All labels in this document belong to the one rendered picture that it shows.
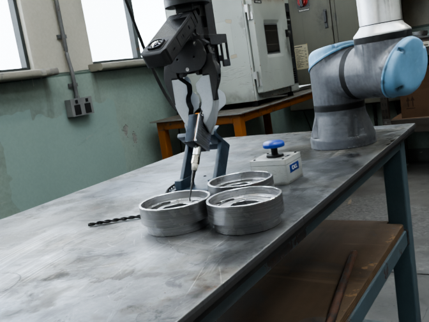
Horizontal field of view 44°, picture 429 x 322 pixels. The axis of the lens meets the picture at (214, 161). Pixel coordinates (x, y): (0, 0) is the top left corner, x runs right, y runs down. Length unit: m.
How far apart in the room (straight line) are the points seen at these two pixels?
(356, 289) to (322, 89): 0.44
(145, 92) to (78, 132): 0.61
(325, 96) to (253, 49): 1.84
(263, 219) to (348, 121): 0.57
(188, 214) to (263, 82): 2.35
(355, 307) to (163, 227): 0.48
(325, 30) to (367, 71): 3.53
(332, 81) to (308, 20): 3.53
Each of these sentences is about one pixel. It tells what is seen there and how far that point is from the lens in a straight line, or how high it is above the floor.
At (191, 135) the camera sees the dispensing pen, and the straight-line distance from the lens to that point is 0.81.
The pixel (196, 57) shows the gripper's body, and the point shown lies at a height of 1.04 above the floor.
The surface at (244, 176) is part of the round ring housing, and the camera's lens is 0.89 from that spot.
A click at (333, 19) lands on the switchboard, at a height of 1.28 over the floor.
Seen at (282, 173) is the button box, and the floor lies 0.82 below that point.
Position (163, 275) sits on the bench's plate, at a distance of 0.61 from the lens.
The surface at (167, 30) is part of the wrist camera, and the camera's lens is 0.81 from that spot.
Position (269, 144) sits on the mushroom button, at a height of 0.87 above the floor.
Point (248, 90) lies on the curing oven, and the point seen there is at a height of 0.88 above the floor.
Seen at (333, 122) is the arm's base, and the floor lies 0.86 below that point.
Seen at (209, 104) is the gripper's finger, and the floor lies 0.96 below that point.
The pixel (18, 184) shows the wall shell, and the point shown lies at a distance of 2.55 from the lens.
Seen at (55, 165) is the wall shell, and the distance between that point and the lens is 2.69.
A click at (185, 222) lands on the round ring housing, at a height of 0.82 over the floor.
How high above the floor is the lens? 1.01
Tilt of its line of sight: 9 degrees down
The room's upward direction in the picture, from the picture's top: 9 degrees counter-clockwise
